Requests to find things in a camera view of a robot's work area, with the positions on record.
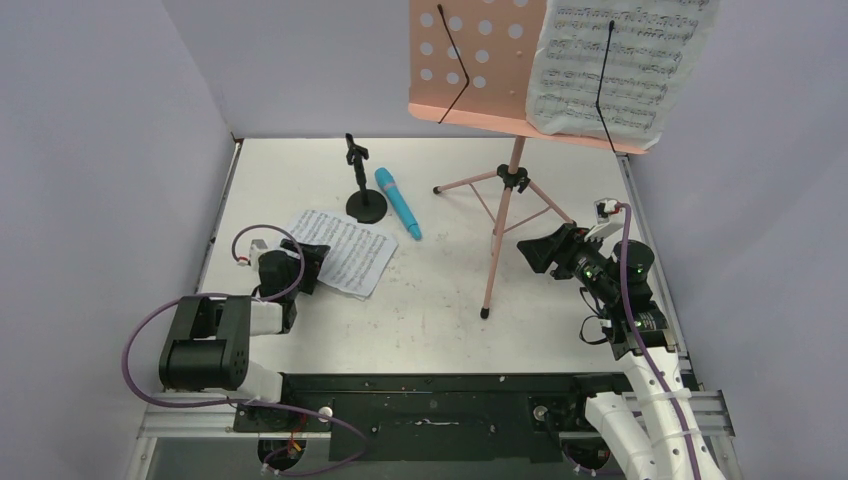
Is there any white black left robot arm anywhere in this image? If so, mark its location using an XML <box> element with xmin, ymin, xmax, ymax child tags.
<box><xmin>159</xmin><ymin>239</ymin><xmax>331</xmax><ymax>431</ymax></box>

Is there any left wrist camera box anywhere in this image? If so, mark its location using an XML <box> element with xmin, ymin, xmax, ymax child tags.
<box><xmin>236</xmin><ymin>239</ymin><xmax>269</xmax><ymax>270</ymax></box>

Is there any pink folding music stand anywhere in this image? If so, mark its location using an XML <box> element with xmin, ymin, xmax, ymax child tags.
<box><xmin>406</xmin><ymin>0</ymin><xmax>651</xmax><ymax>321</ymax></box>

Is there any sheet music page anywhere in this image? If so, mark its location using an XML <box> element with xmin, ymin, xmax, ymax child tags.
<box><xmin>525</xmin><ymin>0</ymin><xmax>720</xmax><ymax>150</ymax></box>
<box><xmin>288</xmin><ymin>209</ymin><xmax>398</xmax><ymax>299</ymax></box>

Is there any aluminium mounting rail frame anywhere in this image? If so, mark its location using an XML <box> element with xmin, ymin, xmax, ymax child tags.
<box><xmin>125</xmin><ymin>391</ymin><xmax>743</xmax><ymax>479</ymax></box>

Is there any black microphone desk stand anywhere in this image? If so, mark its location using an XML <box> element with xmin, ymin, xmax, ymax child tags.
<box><xmin>345</xmin><ymin>133</ymin><xmax>388</xmax><ymax>224</ymax></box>

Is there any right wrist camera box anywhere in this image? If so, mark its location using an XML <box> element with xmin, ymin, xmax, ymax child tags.
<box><xmin>584</xmin><ymin>198</ymin><xmax>625</xmax><ymax>242</ymax></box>

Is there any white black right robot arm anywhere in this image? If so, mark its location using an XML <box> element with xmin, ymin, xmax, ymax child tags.
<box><xmin>517</xmin><ymin>224</ymin><xmax>724</xmax><ymax>479</ymax></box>

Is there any blue toy microphone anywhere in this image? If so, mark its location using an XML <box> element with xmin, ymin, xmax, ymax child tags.
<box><xmin>375</xmin><ymin>167</ymin><xmax>423</xmax><ymax>241</ymax></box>

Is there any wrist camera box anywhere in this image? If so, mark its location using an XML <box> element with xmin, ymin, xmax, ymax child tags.
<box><xmin>584</xmin><ymin>198</ymin><xmax>625</xmax><ymax>242</ymax></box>
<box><xmin>236</xmin><ymin>239</ymin><xmax>269</xmax><ymax>270</ymax></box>

